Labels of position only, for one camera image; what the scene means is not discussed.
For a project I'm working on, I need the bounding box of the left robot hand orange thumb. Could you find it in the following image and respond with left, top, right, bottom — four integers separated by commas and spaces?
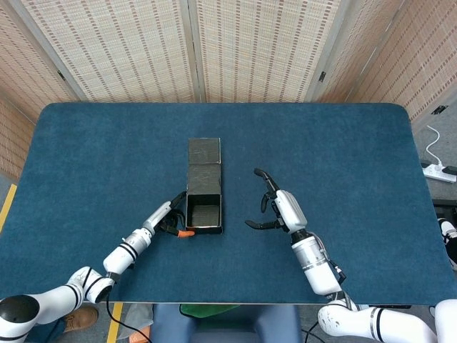
141, 191, 196, 239

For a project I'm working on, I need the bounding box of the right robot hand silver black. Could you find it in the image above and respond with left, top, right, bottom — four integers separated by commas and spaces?
244, 168, 308, 235

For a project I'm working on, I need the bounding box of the dark cardboard folding box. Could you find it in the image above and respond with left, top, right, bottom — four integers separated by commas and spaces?
184, 137, 224, 236

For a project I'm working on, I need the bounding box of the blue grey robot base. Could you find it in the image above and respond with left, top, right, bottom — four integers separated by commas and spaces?
149, 303, 303, 343

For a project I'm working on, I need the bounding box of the yellow floor tape strip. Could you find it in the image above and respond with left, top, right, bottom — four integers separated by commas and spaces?
0, 184, 18, 233
106, 302, 124, 343

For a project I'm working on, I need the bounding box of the orange item on floor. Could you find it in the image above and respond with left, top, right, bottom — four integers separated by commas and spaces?
129, 328, 153, 343

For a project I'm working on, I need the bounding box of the brown leather shoe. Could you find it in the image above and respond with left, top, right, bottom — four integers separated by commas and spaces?
64, 306, 100, 333

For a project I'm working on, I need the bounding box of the white power strip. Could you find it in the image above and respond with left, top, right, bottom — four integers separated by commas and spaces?
422, 161, 457, 184

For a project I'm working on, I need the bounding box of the blue jeans leg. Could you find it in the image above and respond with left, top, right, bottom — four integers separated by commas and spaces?
35, 319, 69, 343

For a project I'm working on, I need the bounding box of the black and white shoe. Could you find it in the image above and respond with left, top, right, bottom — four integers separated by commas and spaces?
438, 217, 457, 271

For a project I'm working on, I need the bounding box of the woven folding screen panel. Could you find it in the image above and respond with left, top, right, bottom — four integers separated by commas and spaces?
410, 67, 457, 131
310, 0, 457, 124
0, 0, 86, 124
187, 0, 353, 104
21, 0, 199, 104
0, 94, 36, 179

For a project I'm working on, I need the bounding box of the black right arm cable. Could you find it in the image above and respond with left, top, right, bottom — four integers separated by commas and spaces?
330, 260, 347, 283

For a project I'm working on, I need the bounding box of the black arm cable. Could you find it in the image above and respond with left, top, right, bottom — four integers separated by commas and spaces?
330, 260, 347, 283
105, 282, 154, 343

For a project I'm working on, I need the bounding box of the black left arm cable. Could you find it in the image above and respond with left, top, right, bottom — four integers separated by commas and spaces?
105, 282, 154, 343

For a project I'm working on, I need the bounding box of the white power cable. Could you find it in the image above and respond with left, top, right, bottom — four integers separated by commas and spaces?
426, 124, 446, 169

